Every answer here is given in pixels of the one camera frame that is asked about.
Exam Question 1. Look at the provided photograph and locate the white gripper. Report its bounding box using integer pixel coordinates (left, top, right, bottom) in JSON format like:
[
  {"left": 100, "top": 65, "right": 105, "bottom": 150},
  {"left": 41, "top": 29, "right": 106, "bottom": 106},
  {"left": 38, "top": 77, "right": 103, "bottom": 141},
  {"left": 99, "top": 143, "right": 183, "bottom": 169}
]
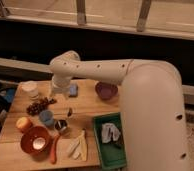
[{"left": 49, "top": 74, "right": 71, "bottom": 100}]

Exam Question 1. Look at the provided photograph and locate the dark grape bunch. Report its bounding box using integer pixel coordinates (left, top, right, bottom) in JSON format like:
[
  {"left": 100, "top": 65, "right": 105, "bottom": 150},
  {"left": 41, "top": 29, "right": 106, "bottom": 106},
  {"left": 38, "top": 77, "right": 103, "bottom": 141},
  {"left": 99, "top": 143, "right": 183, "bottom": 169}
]
[{"left": 26, "top": 97, "right": 57, "bottom": 116}]

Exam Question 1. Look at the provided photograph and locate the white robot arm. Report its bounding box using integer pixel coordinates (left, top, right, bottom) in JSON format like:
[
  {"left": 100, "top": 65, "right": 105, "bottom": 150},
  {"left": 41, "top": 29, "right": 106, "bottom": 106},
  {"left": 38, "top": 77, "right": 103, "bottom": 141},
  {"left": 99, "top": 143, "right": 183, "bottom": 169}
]
[{"left": 50, "top": 51, "right": 190, "bottom": 171}]

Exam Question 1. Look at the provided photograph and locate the green plastic tray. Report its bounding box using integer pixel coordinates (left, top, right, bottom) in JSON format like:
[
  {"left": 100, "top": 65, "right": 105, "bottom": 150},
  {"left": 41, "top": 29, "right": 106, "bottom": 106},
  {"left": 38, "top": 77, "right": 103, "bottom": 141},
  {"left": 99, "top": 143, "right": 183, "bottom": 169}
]
[{"left": 93, "top": 113, "right": 127, "bottom": 171}]

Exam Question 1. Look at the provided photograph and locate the blue cup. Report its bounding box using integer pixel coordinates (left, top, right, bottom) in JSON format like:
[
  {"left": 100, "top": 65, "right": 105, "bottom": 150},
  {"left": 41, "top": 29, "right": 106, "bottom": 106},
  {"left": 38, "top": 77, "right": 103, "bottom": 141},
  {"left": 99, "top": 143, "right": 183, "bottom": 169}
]
[{"left": 39, "top": 110, "right": 54, "bottom": 127}]

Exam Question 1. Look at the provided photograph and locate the blue sponge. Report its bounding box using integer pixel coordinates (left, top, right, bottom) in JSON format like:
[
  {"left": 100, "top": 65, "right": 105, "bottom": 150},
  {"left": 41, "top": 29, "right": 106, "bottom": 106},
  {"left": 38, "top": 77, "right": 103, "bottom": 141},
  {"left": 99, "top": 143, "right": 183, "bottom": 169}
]
[{"left": 69, "top": 84, "right": 78, "bottom": 97}]

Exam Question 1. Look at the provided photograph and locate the small metal cup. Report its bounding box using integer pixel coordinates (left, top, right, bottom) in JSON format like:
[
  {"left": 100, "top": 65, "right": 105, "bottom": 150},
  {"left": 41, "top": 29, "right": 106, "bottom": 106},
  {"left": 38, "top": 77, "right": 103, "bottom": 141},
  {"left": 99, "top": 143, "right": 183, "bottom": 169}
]
[{"left": 54, "top": 119, "right": 68, "bottom": 133}]

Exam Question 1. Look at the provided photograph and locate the orange fruit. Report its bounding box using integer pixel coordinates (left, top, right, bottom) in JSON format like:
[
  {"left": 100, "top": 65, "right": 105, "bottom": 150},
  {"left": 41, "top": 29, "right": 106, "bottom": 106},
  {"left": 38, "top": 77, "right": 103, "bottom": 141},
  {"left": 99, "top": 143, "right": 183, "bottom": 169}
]
[{"left": 16, "top": 117, "right": 33, "bottom": 133}]

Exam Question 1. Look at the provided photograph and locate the orange bowl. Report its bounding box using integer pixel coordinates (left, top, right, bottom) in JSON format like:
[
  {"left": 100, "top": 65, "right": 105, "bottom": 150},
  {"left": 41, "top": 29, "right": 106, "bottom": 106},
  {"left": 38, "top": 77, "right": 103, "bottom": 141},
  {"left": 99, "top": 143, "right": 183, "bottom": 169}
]
[{"left": 20, "top": 126, "right": 51, "bottom": 155}]

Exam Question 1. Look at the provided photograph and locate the purple bowl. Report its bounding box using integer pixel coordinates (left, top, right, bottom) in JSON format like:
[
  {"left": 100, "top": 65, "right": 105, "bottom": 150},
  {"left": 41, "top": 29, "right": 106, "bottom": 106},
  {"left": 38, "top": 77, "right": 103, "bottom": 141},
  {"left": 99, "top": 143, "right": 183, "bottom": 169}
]
[{"left": 95, "top": 82, "right": 118, "bottom": 100}]

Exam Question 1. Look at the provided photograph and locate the orange carrot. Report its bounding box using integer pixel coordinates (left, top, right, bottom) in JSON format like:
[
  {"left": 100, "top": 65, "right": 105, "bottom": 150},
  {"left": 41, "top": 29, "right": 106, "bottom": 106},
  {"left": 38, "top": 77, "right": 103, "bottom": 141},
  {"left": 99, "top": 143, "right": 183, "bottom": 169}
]
[{"left": 50, "top": 134, "right": 61, "bottom": 164}]

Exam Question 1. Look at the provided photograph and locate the peeled banana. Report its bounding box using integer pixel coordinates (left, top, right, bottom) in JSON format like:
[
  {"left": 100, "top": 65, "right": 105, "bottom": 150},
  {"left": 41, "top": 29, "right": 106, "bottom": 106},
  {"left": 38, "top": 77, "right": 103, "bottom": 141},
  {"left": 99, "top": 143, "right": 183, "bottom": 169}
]
[{"left": 67, "top": 130, "right": 88, "bottom": 161}]

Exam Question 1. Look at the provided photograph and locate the white cloth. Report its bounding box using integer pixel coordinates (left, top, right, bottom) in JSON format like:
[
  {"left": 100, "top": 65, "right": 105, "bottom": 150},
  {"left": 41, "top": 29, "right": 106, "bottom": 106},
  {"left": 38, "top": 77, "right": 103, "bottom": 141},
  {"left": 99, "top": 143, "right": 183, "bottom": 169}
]
[{"left": 101, "top": 123, "right": 121, "bottom": 143}]

